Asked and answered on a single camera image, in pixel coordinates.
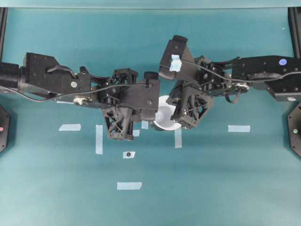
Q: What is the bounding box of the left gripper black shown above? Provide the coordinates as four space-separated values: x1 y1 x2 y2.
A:
90 68 160 140

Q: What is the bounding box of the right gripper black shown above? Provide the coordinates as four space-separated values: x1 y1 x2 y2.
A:
166 56 232 129

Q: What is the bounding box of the white paper cup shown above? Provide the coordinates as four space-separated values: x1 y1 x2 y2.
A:
154 95 181 131

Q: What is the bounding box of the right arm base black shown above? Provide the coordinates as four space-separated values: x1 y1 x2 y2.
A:
287 103 301 157

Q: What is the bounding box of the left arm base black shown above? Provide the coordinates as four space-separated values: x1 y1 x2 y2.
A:
0 106 10 152

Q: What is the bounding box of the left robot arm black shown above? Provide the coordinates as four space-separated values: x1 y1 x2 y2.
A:
0 53 160 140

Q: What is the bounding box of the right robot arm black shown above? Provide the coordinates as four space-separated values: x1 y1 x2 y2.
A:
167 56 301 129

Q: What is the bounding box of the blue tape strip vertical right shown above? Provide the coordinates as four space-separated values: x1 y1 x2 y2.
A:
174 128 182 148

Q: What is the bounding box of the blue tape strip vertical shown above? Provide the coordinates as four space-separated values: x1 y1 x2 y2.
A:
174 128 182 148
95 125 103 155

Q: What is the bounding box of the blue tape strip centre small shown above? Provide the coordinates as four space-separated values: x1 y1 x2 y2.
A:
133 129 140 137

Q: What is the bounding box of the blue tape strip vertical left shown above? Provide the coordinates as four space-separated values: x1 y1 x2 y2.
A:
95 125 103 155

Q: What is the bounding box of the blue tape strip far right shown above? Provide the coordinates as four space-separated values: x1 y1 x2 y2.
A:
228 125 251 133

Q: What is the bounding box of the tape patch with black dot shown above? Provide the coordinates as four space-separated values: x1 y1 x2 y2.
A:
123 151 135 159

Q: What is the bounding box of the blue tape strip far left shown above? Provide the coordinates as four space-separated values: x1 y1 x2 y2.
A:
59 124 81 131

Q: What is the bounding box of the blue tape strip bottom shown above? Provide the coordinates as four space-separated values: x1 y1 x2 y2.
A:
117 182 143 190

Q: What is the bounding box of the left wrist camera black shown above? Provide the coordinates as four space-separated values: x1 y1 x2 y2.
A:
120 79 160 121

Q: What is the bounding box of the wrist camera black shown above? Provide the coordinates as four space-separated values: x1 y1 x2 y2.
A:
120 79 160 121
158 35 198 81

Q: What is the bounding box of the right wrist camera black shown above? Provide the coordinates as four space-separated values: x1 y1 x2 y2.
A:
158 35 198 81

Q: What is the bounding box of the right camera cable black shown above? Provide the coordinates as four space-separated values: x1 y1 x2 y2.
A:
181 60 301 83

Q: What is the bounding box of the camera cable black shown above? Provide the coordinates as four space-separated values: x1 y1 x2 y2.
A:
181 60 301 83
1 83 149 103

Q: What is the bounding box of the left camera cable black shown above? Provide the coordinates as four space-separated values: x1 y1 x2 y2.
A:
1 83 149 103

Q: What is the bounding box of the right black frame rail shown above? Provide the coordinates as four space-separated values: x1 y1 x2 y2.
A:
288 7 301 58

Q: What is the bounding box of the black frame rail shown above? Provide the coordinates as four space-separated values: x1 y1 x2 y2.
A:
288 7 301 58
0 7 8 61

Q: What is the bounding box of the left black frame rail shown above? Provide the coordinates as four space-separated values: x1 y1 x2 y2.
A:
0 7 8 61

